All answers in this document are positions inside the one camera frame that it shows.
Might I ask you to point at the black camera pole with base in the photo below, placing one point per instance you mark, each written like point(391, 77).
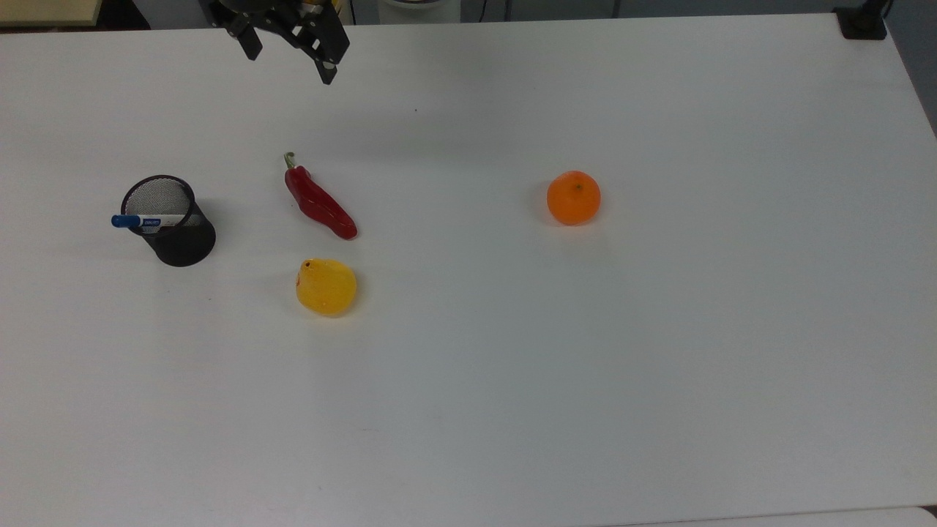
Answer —
point(862, 22)

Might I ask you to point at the red chili pepper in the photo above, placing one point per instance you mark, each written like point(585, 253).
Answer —
point(318, 205)

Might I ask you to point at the yellow pear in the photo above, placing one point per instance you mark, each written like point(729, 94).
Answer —
point(326, 288)

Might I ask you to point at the orange fruit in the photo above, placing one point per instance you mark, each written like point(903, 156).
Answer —
point(573, 197)

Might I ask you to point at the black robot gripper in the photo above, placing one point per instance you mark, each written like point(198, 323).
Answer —
point(274, 11)

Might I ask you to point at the beige wooden board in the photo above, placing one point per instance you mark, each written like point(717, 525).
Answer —
point(47, 11)

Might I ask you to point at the white marker pen blue cap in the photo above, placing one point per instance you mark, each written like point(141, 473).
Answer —
point(157, 220)

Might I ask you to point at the black mesh pen cup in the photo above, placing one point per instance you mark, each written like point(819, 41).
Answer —
point(183, 241)

